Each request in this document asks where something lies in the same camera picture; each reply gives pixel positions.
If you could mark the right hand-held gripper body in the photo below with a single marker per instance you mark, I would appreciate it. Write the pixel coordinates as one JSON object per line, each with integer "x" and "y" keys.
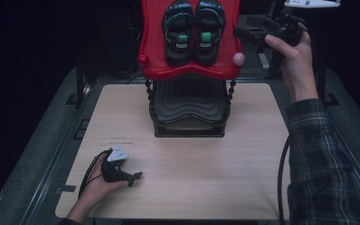
{"x": 289, "y": 29}

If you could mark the white metal stand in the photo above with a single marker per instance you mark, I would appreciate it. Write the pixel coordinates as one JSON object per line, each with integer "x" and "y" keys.
{"x": 264, "y": 62}

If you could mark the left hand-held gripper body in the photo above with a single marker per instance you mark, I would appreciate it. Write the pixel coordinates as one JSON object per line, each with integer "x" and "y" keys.
{"x": 114, "y": 173}

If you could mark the person's right hand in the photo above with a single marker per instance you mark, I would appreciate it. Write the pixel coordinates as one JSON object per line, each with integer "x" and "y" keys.
{"x": 296, "y": 68}

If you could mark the black metal post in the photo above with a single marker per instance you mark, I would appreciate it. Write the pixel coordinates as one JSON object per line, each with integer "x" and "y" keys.
{"x": 79, "y": 84}
{"x": 322, "y": 84}

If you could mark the person's left hand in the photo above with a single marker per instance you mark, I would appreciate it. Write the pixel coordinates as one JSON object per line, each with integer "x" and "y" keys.
{"x": 95, "y": 190}

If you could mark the red and black shoe rack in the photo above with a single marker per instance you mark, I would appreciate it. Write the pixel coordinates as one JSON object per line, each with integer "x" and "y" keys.
{"x": 189, "y": 103}

